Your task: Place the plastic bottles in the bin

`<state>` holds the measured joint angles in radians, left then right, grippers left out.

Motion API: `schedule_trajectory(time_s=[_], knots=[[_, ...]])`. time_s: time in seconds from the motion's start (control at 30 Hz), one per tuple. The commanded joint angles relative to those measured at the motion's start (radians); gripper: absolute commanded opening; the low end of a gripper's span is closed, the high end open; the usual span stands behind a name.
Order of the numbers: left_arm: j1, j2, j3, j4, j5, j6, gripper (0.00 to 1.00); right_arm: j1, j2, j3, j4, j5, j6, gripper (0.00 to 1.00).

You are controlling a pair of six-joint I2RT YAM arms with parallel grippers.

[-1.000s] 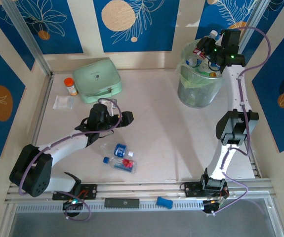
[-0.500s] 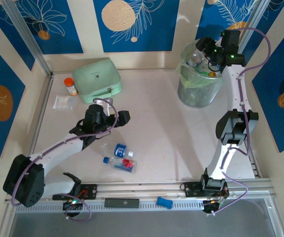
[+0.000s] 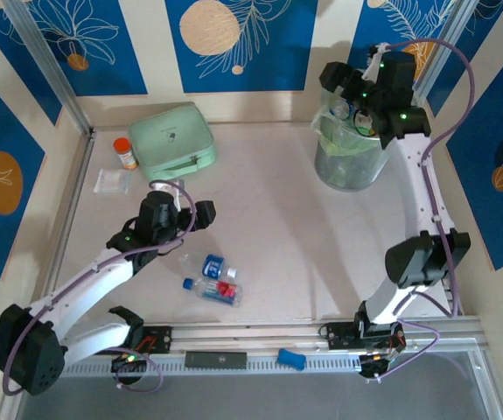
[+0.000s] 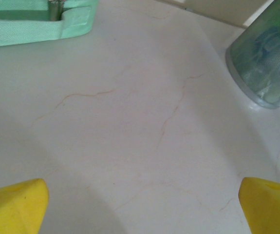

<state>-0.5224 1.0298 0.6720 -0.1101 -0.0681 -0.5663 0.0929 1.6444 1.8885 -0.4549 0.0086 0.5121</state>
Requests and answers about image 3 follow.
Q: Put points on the blue label bottle white cap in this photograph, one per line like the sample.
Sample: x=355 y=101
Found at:
x=214 y=265
x=337 y=109

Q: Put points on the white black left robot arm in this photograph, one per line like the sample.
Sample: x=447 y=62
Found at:
x=89 y=280

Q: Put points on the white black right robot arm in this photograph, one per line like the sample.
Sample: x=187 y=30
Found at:
x=417 y=175

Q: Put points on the clear bin with green liner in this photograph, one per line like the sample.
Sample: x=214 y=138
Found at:
x=347 y=162

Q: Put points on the small clear plastic packet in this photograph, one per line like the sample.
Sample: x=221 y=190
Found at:
x=112 y=181

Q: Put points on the red blue label bottle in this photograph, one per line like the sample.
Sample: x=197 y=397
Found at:
x=216 y=291

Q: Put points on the orange lid pill bottle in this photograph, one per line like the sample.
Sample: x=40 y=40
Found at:
x=125 y=153

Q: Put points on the mint green zip pouch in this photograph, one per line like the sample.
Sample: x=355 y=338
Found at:
x=170 y=135

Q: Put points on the black rectangular bar device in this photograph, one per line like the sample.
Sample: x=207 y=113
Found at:
x=216 y=359

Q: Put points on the left controller board green light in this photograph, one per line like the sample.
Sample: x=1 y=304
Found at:
x=127 y=363

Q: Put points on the blue bone-shaped object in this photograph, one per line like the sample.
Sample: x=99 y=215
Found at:
x=291 y=359

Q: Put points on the right controller board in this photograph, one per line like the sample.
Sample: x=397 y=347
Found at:
x=375 y=364

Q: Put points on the aluminium frame post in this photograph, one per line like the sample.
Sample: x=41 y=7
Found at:
x=50 y=70
x=445 y=44

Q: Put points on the aluminium side rail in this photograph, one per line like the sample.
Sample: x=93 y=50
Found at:
x=76 y=192
x=452 y=297

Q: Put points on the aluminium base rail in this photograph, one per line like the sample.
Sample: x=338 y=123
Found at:
x=251 y=334

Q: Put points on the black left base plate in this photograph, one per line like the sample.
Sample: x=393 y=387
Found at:
x=159 y=339

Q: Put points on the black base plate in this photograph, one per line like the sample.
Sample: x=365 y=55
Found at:
x=340 y=336
x=159 y=339

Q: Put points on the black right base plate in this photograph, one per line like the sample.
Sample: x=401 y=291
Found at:
x=340 y=336

